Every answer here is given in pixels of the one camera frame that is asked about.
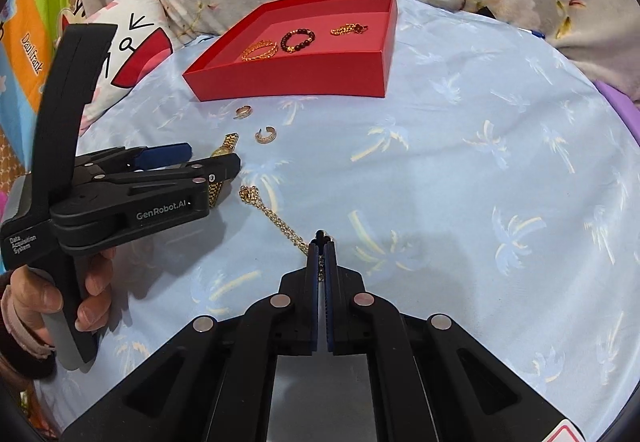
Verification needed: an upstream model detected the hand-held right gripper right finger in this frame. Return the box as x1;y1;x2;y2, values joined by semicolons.
322;237;586;442

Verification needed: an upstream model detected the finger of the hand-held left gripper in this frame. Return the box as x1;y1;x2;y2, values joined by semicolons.
75;141;194;173
92;153;242;199

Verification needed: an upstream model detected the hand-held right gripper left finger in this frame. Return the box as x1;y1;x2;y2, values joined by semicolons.
60;231;321;442

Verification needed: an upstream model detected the gold wrist watch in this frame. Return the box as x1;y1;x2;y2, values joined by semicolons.
206;133;241;209

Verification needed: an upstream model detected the gold chain necklace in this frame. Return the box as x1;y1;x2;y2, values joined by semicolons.
238;185;331;280

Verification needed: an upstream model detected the gold leaf bangle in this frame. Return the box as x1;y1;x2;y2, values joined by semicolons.
241;40;279;61

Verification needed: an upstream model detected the red cardboard box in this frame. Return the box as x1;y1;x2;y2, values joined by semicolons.
181;0;399;101

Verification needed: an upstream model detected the black bead bracelet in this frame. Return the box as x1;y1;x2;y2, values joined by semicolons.
280;28;316;54

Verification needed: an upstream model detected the person's left forearm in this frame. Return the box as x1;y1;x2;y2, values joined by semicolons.
0;272;57;403

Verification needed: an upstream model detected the person's left hand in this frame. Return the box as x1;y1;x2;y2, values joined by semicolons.
9;246;117;358

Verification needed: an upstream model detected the colourful cartoon blanket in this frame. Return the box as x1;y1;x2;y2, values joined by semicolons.
0;0;77;195

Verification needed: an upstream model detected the cartoon cat pillow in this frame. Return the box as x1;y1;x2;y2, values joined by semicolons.
75;0;175;133

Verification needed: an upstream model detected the blue palm print sheet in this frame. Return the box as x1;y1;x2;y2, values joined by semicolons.
30;0;640;442

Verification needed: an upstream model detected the purple mat edge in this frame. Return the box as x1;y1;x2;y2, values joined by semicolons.
595;79;640;123

